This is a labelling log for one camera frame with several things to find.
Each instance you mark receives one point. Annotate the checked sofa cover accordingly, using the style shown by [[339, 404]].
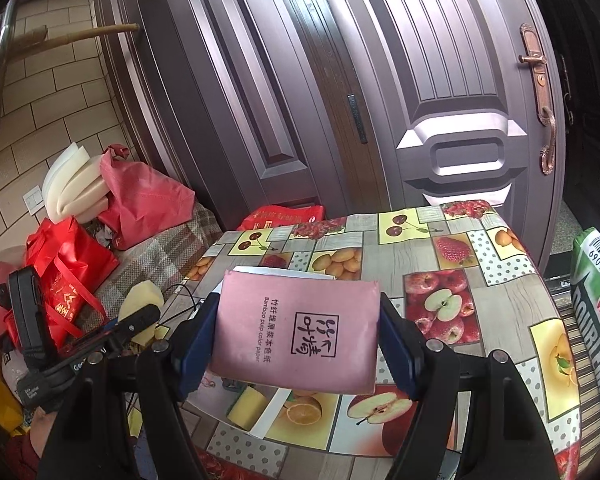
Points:
[[150, 260]]

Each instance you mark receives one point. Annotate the plain mauve door leaf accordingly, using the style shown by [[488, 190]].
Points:
[[205, 85]]

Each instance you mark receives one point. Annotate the red gift bag with ribbons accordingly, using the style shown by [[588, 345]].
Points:
[[65, 270]]

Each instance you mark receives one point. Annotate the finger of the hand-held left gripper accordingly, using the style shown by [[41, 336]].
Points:
[[140, 317]]

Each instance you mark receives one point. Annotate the metal pole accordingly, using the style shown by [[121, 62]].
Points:
[[2, 60]]

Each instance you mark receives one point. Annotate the fruit print tablecloth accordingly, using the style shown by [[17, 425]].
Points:
[[505, 300]]

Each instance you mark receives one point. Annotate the black door latch bar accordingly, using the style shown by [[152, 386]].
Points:
[[357, 117]]

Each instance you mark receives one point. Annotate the white foam rolls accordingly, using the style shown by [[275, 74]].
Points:
[[75, 190]]

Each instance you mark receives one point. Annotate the pink red fabric bag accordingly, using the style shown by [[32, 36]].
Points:
[[145, 200]]

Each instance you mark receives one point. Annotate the white cardboard box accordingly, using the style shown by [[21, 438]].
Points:
[[272, 412]]

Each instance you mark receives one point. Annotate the black outer door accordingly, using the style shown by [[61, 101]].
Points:
[[590, 110]]

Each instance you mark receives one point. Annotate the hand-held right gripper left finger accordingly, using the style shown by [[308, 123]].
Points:
[[200, 350]]

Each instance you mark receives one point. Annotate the white wall switch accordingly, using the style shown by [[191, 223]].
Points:
[[34, 200]]

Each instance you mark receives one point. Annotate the bamboo stick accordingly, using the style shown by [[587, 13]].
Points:
[[80, 34]]

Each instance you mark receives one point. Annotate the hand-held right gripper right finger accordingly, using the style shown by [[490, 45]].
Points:
[[395, 355]]

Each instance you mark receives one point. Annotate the red printed plastic bag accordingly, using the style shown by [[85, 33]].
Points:
[[280, 217]]

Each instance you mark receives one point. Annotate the pink tissue pack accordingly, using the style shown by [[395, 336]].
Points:
[[290, 330]]

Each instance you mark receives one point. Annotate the pale yellow foam sponge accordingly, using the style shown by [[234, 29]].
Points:
[[142, 297]]

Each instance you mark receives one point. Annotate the yellow green scouring sponge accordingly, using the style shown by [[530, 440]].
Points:
[[247, 407]]

